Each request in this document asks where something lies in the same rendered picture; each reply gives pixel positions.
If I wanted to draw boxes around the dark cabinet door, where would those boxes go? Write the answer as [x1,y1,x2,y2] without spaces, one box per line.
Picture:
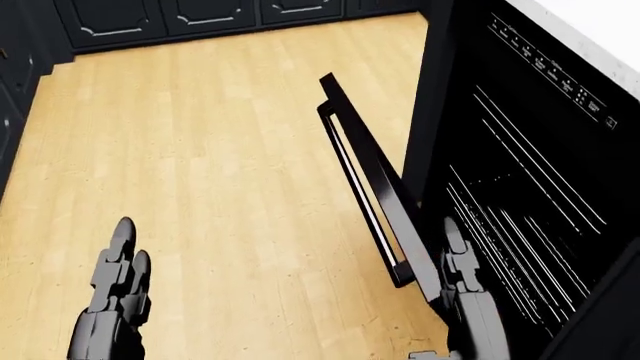
[259,0,346,26]
[52,0,169,49]
[345,0,424,18]
[160,0,259,37]

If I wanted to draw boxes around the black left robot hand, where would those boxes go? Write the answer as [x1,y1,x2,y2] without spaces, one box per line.
[66,216,153,360]

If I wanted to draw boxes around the black dishwasher door handle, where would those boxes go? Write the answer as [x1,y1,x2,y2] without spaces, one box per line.
[315,99,417,289]

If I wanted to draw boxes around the dishwasher control panel strip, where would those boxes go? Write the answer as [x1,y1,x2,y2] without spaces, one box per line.
[487,12,619,132]

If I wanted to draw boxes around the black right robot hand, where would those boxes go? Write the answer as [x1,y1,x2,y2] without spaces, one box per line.
[409,215,512,360]

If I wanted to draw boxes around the black dishwasher body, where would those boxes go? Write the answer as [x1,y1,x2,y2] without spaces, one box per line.
[402,0,640,360]

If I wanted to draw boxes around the black dishwasher door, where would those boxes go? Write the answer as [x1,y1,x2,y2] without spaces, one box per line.
[318,72,447,309]

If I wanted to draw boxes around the white speckled countertop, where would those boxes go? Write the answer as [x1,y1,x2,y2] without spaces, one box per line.
[504,0,640,102]

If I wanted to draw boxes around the wire dish rack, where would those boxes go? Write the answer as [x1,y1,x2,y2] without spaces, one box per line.
[444,84,609,339]

